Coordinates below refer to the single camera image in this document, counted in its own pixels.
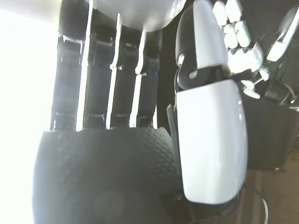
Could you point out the black cabinet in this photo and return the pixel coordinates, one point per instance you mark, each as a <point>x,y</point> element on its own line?
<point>268,140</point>

